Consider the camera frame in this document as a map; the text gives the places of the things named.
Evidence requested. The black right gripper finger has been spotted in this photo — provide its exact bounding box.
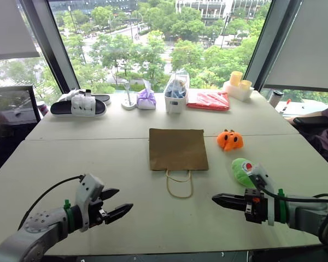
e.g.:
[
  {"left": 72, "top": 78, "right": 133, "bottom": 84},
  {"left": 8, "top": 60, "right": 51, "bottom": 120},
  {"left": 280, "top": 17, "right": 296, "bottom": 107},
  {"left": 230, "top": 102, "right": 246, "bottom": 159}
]
[
  {"left": 212, "top": 193, "right": 246, "bottom": 204},
  {"left": 214, "top": 201, "right": 247, "bottom": 213}
]

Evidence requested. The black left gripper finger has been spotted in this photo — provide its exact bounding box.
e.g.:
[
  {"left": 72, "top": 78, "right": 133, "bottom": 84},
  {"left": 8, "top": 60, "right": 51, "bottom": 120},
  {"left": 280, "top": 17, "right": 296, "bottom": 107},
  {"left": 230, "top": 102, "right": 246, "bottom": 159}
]
[
  {"left": 101, "top": 188, "right": 121, "bottom": 201},
  {"left": 103, "top": 203, "right": 134, "bottom": 225}
]

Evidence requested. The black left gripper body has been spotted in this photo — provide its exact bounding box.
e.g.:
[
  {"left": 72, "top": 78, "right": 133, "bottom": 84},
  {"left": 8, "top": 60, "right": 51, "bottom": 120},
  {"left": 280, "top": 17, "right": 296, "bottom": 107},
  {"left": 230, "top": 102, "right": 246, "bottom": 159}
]
[{"left": 88, "top": 196, "right": 110, "bottom": 228}]

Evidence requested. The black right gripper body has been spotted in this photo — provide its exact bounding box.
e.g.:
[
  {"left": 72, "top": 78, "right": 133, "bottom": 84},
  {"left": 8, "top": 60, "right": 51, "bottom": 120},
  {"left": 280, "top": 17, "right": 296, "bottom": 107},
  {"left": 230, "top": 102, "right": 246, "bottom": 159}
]
[{"left": 243, "top": 188, "right": 270, "bottom": 225}]

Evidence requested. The brown paper bag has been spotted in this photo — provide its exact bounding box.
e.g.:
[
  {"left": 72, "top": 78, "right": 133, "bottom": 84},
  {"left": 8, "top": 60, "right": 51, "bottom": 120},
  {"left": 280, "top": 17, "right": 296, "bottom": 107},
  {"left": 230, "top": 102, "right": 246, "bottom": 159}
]
[{"left": 148, "top": 128, "right": 209, "bottom": 199}]

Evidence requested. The red plastic packet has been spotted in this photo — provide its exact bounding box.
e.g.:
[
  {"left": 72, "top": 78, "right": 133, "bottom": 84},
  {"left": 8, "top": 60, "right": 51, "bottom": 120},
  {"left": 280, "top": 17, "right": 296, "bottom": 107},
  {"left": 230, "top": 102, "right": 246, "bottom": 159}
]
[{"left": 186, "top": 90, "right": 231, "bottom": 112}]

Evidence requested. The purple tissue pouch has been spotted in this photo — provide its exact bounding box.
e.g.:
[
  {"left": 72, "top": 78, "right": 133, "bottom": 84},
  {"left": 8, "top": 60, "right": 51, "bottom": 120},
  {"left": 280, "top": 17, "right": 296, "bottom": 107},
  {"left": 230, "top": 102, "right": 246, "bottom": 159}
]
[{"left": 136, "top": 80, "right": 157, "bottom": 110}]

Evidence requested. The green plush toy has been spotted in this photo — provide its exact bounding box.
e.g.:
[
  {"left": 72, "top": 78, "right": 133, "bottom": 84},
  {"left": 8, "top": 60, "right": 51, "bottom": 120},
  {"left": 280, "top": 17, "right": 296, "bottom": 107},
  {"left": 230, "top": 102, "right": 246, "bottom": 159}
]
[{"left": 231, "top": 158, "right": 260, "bottom": 189}]

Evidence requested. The orange plush toy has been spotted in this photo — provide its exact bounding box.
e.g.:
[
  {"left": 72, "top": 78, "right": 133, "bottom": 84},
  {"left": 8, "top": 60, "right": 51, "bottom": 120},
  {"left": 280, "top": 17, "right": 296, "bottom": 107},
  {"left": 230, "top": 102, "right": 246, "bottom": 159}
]
[{"left": 216, "top": 129, "right": 245, "bottom": 152}]

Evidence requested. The black white slide slipper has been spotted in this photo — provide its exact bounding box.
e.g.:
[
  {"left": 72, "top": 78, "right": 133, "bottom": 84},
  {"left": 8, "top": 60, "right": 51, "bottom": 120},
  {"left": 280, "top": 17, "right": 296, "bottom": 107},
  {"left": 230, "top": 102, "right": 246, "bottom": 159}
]
[
  {"left": 91, "top": 93, "right": 112, "bottom": 106},
  {"left": 50, "top": 94, "right": 108, "bottom": 118}
]

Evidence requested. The white stand with pole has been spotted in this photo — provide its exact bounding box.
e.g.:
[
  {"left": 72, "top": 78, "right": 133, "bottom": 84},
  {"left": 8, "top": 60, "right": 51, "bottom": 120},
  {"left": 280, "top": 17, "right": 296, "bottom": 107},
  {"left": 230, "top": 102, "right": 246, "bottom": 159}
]
[{"left": 121, "top": 81, "right": 138, "bottom": 111}]

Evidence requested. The black chair armrest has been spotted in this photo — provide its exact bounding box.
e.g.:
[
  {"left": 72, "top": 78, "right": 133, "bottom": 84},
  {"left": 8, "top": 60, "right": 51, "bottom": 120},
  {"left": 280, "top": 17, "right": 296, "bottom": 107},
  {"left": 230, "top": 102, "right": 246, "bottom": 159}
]
[{"left": 292, "top": 116, "right": 328, "bottom": 127}]

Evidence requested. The white cup holder block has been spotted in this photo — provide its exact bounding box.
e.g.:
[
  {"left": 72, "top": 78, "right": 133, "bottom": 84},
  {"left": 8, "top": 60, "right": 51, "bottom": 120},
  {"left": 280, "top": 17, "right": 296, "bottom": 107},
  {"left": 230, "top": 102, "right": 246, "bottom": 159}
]
[{"left": 221, "top": 80, "right": 255, "bottom": 103}]

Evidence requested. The red capped marker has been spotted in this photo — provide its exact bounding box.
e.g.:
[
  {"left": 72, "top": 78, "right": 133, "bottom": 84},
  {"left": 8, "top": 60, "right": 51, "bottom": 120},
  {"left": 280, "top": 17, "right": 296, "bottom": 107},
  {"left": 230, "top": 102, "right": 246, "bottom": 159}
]
[{"left": 280, "top": 98, "right": 292, "bottom": 114}]

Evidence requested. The red white can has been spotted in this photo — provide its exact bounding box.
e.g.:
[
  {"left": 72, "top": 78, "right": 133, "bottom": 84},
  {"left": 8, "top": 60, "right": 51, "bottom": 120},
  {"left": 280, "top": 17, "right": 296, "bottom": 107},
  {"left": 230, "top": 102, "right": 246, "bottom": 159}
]
[{"left": 36, "top": 100, "right": 50, "bottom": 118}]

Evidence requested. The white cup with black lid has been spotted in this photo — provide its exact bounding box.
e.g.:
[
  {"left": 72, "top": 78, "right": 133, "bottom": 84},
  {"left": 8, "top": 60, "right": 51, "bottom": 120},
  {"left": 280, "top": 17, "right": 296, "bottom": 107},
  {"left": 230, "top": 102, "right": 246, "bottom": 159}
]
[{"left": 268, "top": 90, "right": 285, "bottom": 109}]

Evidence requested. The white basket with blue items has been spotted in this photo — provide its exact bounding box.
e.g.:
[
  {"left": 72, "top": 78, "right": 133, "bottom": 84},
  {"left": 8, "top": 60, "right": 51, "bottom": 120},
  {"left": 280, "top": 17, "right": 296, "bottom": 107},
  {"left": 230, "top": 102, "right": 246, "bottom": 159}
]
[{"left": 163, "top": 69, "right": 191, "bottom": 114}]

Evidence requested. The yellow plastic cup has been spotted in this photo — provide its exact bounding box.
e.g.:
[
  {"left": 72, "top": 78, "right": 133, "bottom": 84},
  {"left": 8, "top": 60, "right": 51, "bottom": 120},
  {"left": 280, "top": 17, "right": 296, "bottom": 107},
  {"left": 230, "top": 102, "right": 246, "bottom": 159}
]
[
  {"left": 229, "top": 70, "right": 244, "bottom": 88},
  {"left": 239, "top": 79, "right": 253, "bottom": 92}
]

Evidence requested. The black office chair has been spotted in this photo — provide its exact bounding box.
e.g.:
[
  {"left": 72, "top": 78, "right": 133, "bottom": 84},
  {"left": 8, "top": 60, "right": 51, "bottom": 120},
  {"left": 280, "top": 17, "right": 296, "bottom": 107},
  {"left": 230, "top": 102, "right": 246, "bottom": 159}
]
[{"left": 0, "top": 85, "right": 42, "bottom": 181}]

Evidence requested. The grey roller blind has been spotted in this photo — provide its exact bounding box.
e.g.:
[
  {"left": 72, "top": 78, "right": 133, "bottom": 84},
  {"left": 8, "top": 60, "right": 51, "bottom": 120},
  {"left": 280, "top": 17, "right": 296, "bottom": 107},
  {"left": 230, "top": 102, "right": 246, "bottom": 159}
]
[
  {"left": 0, "top": 0, "right": 41, "bottom": 62},
  {"left": 263, "top": 0, "right": 328, "bottom": 93}
]

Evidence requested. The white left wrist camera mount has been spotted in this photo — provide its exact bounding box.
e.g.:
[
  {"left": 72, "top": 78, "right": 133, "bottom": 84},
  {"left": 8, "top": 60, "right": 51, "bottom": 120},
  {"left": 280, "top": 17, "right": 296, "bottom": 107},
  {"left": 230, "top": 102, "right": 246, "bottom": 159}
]
[{"left": 74, "top": 173, "right": 106, "bottom": 233}]

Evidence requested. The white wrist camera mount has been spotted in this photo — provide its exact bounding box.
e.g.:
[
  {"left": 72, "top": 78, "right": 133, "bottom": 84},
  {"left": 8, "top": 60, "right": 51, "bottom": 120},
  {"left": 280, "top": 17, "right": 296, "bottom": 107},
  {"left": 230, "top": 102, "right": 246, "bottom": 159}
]
[
  {"left": 74, "top": 173, "right": 106, "bottom": 233},
  {"left": 248, "top": 163, "right": 277, "bottom": 227}
]

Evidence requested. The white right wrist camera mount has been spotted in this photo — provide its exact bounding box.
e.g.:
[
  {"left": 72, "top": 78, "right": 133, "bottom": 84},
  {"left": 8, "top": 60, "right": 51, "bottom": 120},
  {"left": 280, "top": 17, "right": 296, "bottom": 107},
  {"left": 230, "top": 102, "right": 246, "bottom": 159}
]
[{"left": 248, "top": 163, "right": 277, "bottom": 227}]

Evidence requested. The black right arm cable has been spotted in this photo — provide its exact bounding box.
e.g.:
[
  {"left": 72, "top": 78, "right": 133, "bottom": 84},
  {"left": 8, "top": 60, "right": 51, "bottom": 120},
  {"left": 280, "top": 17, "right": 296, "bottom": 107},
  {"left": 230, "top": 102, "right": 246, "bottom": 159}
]
[{"left": 255, "top": 178, "right": 328, "bottom": 239}]

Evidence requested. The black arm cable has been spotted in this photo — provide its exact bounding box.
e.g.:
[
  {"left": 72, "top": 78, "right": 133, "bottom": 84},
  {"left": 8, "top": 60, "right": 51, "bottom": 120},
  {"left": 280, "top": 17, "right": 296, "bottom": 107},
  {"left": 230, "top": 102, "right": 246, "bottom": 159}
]
[
  {"left": 255, "top": 178, "right": 328, "bottom": 239},
  {"left": 17, "top": 175, "right": 85, "bottom": 230}
]

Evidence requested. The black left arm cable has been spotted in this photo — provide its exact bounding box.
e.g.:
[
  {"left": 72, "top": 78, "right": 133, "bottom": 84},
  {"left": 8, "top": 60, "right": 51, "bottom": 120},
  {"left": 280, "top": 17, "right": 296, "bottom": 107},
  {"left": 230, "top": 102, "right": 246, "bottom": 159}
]
[{"left": 17, "top": 175, "right": 85, "bottom": 230}]

